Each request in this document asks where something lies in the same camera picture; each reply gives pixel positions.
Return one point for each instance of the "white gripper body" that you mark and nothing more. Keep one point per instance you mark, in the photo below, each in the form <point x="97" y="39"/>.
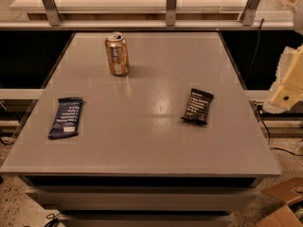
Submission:
<point x="298" y="18"/>

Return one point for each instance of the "black chocolate rxbar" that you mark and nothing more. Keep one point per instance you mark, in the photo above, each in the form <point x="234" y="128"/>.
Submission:
<point x="198" y="107"/>

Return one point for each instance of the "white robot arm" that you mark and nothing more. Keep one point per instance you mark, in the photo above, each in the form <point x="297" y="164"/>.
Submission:
<point x="287" y="89"/>

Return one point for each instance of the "blue rxbar wrapper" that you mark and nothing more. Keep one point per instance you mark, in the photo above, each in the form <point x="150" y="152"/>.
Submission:
<point x="67" y="118"/>

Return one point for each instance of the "gold soda can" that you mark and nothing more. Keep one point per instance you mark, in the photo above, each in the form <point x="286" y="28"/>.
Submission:
<point x="117" y="54"/>

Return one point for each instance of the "grey drawer cabinet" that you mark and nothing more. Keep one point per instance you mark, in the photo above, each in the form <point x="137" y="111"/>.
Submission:
<point x="141" y="201"/>

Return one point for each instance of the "metal window frame rail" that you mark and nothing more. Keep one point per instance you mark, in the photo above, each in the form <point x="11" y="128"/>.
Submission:
<point x="144" y="14"/>

